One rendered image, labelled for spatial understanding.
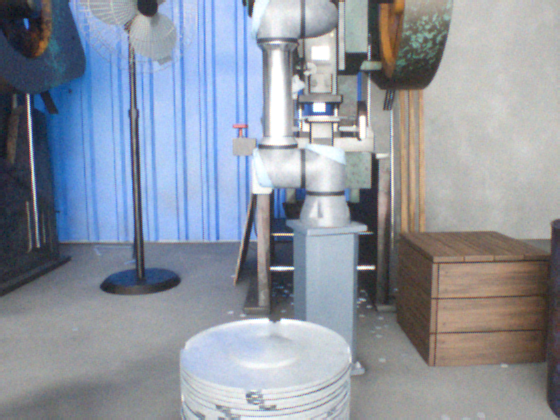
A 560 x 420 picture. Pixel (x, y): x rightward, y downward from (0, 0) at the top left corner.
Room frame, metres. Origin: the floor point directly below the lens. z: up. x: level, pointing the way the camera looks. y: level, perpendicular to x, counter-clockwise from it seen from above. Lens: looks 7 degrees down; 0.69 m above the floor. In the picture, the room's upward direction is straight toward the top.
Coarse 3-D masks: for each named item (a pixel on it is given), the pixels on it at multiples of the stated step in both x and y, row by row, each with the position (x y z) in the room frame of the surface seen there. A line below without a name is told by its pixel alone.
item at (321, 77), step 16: (336, 32) 2.15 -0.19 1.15; (304, 48) 2.15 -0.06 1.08; (320, 48) 2.15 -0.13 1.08; (336, 48) 2.15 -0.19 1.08; (304, 64) 2.15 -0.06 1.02; (320, 64) 2.15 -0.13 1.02; (336, 64) 2.15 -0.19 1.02; (304, 80) 2.15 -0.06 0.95; (320, 80) 2.12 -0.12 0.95; (336, 80) 2.15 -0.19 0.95
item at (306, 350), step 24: (216, 336) 0.87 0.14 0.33; (240, 336) 0.87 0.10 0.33; (264, 336) 0.86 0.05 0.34; (288, 336) 0.87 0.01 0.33; (312, 336) 0.87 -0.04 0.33; (336, 336) 0.87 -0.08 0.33; (192, 360) 0.77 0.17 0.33; (216, 360) 0.77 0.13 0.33; (240, 360) 0.76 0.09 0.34; (264, 360) 0.76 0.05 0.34; (288, 360) 0.76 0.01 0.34; (312, 360) 0.77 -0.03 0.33; (336, 360) 0.77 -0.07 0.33; (216, 384) 0.68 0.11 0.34; (240, 384) 0.69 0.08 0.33; (264, 384) 0.69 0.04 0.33; (288, 384) 0.69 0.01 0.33; (312, 384) 0.68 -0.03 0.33
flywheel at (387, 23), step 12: (396, 0) 2.17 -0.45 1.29; (384, 12) 2.53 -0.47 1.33; (396, 12) 2.22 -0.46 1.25; (384, 24) 2.52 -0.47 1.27; (396, 24) 2.33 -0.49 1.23; (384, 36) 2.50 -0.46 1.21; (396, 36) 2.32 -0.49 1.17; (384, 48) 2.47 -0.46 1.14; (396, 48) 2.32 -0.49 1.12; (384, 60) 2.43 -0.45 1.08; (396, 60) 2.33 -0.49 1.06; (384, 72) 2.41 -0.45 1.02
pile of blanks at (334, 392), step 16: (192, 384) 0.71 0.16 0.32; (320, 384) 0.69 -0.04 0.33; (336, 384) 0.71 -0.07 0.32; (192, 400) 0.71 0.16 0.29; (208, 400) 0.69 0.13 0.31; (224, 400) 0.67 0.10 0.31; (240, 400) 0.66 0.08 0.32; (256, 400) 0.67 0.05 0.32; (272, 400) 0.66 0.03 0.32; (288, 400) 0.67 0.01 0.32; (304, 400) 0.68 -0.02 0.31; (320, 400) 0.69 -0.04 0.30; (336, 400) 0.72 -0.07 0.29; (192, 416) 0.71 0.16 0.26; (208, 416) 0.69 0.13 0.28; (224, 416) 0.67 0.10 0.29; (240, 416) 0.67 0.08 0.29; (256, 416) 0.67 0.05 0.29; (272, 416) 0.67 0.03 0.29; (288, 416) 0.67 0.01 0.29; (304, 416) 0.68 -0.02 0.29; (320, 416) 0.69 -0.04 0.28; (336, 416) 0.73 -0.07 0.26
